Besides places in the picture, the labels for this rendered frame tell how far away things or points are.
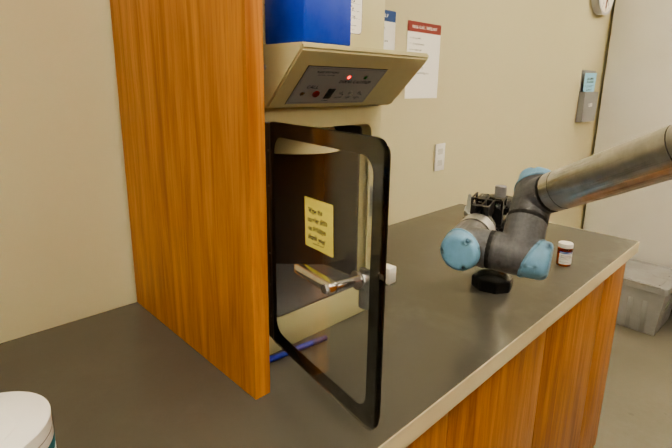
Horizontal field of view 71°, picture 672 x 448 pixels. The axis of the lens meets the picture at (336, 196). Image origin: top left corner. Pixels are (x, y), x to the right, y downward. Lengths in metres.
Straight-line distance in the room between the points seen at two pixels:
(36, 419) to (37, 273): 0.57
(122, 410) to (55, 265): 0.42
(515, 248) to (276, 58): 0.54
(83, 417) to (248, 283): 0.33
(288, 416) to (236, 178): 0.38
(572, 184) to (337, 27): 0.47
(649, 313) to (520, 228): 2.56
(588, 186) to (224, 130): 0.60
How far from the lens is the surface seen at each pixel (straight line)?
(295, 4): 0.75
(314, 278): 0.62
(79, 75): 1.14
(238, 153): 0.72
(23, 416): 0.67
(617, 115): 3.70
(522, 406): 1.35
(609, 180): 0.85
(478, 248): 0.92
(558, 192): 0.91
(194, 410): 0.85
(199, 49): 0.80
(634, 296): 3.43
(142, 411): 0.87
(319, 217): 0.67
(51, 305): 1.21
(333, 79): 0.81
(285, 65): 0.74
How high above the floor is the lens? 1.45
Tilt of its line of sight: 13 degrees down
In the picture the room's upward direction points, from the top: 1 degrees clockwise
